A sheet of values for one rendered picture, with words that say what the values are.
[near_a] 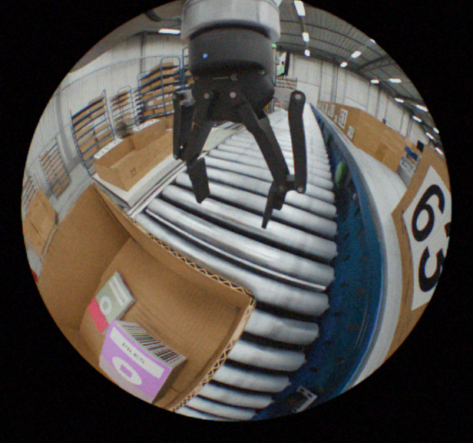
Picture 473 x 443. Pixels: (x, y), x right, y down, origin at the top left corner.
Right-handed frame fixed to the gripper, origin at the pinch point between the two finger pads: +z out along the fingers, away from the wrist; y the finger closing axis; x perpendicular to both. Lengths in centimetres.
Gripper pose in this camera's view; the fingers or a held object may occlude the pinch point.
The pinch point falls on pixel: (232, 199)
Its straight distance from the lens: 20.6
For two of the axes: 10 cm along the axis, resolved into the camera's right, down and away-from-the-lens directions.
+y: -9.0, -3.2, 3.0
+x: -4.4, 6.6, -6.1
